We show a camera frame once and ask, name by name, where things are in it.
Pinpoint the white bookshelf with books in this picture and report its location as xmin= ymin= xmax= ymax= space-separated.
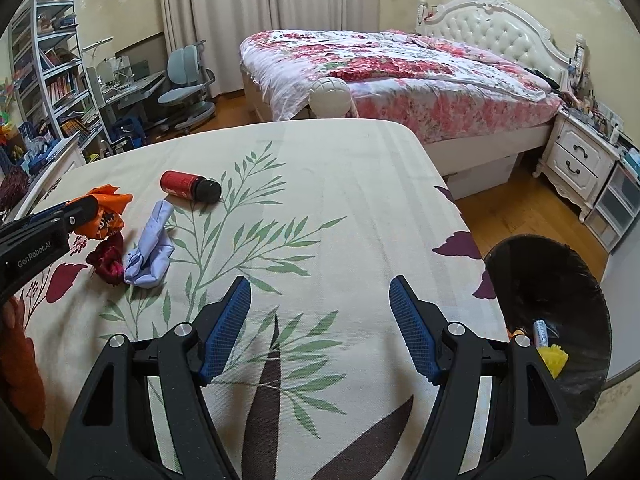
xmin=10 ymin=0 xmax=113 ymax=156

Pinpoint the cream curtain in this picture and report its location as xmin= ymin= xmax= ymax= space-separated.
xmin=159 ymin=0 xmax=381 ymax=98

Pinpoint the white tufted bed frame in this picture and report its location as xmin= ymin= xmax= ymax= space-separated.
xmin=239 ymin=0 xmax=586 ymax=201

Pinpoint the floral bedspread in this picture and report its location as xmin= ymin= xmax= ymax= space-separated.
xmin=239 ymin=29 xmax=563 ymax=133

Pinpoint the plastic drawer unit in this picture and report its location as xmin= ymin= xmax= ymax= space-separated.
xmin=582 ymin=147 xmax=640 ymax=253

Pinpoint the red bottle with black cap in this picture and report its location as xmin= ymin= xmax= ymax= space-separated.
xmin=160 ymin=170 xmax=222 ymax=204

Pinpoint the light purple cloth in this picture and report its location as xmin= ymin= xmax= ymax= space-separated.
xmin=123 ymin=200 xmax=176 ymax=288

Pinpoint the dark red cloth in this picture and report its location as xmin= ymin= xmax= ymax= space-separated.
xmin=86 ymin=234 xmax=126 ymax=286

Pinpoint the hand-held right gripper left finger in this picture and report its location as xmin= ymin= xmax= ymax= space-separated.
xmin=57 ymin=276 xmax=252 ymax=480

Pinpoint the clutter of small bottles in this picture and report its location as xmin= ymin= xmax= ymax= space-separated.
xmin=565 ymin=35 xmax=626 ymax=141

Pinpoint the white nightstand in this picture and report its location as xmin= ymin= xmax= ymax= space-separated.
xmin=532 ymin=110 xmax=621 ymax=223

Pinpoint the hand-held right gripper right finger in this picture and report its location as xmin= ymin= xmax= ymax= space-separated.
xmin=389 ymin=275 xmax=588 ymax=480

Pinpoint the cream leaf-print cloth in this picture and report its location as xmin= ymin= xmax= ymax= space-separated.
xmin=0 ymin=119 xmax=511 ymax=480

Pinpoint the black bagged trash bin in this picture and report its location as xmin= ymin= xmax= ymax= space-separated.
xmin=482 ymin=234 xmax=612 ymax=428

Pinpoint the grey-blue desk chair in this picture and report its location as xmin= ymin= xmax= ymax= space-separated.
xmin=157 ymin=40 xmax=217 ymax=133

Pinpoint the grey study desk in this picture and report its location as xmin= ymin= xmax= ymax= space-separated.
xmin=87 ymin=70 xmax=166 ymax=146

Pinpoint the orange wrapper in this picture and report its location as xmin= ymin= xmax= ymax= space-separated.
xmin=67 ymin=185 xmax=133 ymax=241

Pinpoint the yellow spiky ball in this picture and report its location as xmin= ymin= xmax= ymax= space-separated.
xmin=537 ymin=344 xmax=570 ymax=378

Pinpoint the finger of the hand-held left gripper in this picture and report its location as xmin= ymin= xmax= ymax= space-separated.
xmin=20 ymin=201 xmax=71 ymax=222
xmin=0 ymin=195 xmax=101 ymax=247

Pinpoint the white desk lamp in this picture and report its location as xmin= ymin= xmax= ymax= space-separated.
xmin=82 ymin=36 xmax=115 ymax=111

